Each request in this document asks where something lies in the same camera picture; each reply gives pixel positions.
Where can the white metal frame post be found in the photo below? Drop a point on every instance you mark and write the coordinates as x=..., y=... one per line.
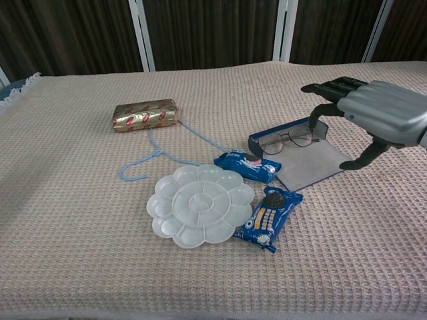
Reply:
x=377, y=33
x=3, y=78
x=141, y=33
x=285, y=30

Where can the thin-framed eyeglasses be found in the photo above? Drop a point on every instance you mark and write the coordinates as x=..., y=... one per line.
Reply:
x=272, y=145

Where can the white flower-shaped paint palette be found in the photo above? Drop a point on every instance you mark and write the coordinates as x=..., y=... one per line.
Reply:
x=200, y=206

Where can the blue Oreo packet yellow cookies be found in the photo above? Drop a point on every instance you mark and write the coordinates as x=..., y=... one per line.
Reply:
x=267, y=220

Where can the blue glasses case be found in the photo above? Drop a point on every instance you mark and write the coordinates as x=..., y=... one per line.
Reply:
x=307, y=166

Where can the gold red wrapped package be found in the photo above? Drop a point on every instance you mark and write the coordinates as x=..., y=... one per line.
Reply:
x=143, y=116

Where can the blue padded table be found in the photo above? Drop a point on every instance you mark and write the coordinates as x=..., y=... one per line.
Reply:
x=8, y=91

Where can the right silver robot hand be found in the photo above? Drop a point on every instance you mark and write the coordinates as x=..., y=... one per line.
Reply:
x=390, y=110

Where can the beige waffle-weave blanket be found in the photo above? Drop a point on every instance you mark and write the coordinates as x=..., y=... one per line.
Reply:
x=66, y=216

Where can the blue Oreo packet pink cookie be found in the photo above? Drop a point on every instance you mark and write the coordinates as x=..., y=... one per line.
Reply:
x=240, y=165

